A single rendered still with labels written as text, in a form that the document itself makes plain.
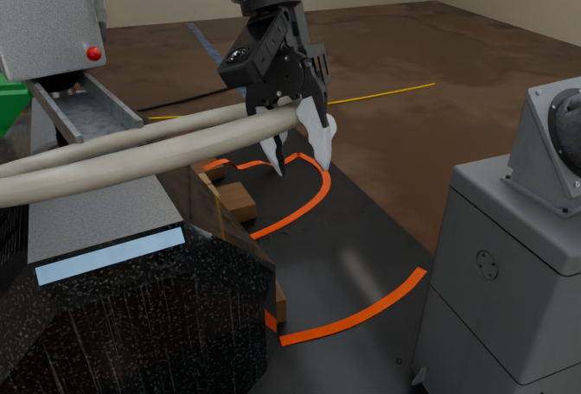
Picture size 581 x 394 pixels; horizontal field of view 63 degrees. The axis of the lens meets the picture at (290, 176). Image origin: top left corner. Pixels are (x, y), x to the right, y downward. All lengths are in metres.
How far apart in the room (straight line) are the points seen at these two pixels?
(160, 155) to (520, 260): 0.95
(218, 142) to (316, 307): 1.60
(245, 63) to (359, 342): 1.56
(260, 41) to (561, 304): 0.94
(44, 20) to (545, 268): 1.22
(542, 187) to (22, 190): 1.07
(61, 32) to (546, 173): 1.14
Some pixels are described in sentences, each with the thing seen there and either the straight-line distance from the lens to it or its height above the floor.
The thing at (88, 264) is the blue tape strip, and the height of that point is 0.79.
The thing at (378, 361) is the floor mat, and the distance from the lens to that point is 1.88.
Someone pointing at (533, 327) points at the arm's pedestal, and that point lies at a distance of 1.29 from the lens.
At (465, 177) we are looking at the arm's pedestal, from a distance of 1.32.
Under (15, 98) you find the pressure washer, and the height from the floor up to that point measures 0.47.
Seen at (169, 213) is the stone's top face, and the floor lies 0.82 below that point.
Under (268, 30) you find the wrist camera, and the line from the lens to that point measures 0.53.
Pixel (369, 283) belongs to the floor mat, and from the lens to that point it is 2.15.
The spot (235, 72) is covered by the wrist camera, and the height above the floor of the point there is 1.33.
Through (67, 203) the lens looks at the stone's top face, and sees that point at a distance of 1.31.
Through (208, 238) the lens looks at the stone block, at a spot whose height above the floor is 0.75.
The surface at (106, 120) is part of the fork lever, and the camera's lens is 1.07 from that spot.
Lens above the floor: 1.49
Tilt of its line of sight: 31 degrees down
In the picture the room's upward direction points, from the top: straight up
